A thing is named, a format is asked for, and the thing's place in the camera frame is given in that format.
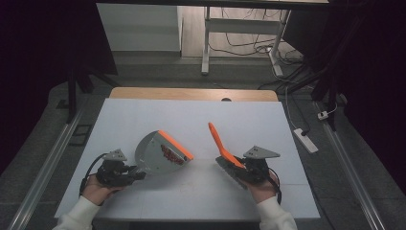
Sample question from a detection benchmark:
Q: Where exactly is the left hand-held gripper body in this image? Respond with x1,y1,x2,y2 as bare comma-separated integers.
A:
95,149,138,188

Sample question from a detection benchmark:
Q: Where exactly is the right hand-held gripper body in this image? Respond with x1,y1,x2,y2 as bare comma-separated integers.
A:
241,145,282,185

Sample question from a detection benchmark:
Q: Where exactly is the grey dustpan with orange edge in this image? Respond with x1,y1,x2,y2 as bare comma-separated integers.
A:
134,129,195,176

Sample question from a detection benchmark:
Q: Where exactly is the orange brush with grey bristles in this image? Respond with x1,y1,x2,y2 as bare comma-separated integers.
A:
208,122,249,191

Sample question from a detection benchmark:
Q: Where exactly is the person's left hand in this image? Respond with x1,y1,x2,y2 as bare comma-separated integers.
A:
80,173,124,206

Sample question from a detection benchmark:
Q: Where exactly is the person's right hand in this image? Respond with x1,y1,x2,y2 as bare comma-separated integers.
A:
246,168,281,205

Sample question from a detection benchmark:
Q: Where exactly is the white power strip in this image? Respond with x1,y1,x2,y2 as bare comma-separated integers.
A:
292,127,320,154

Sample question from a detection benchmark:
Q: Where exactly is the white board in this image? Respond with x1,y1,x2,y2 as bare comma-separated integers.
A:
54,98,321,222

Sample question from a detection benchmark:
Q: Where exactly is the wooden table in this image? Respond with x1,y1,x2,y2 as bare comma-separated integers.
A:
109,86,280,103

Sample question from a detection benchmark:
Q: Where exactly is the black stand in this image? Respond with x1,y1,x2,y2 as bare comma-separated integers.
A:
65,3,122,125
277,12,368,132

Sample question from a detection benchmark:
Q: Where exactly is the white cabinet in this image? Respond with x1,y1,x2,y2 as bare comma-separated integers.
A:
96,3,183,53

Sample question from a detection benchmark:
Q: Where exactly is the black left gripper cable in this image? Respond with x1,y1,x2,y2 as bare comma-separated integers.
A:
79,152,109,206

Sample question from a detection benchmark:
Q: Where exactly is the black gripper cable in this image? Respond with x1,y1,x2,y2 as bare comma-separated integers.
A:
267,167,283,206
79,152,109,206

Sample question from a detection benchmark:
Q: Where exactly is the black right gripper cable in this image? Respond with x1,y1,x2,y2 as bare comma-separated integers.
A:
267,167,283,206

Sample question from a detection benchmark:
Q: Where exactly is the black floor bracket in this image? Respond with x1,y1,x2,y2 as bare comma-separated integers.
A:
68,124,94,148

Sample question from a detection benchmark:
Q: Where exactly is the metal floor rail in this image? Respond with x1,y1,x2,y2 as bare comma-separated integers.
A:
7,106,86,230
313,101,386,230

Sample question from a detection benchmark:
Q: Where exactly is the tangle of black floor cables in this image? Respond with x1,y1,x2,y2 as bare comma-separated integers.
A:
209,7,305,66

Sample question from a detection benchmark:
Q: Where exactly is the white desk frame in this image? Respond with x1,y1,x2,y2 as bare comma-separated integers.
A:
200,6,292,78

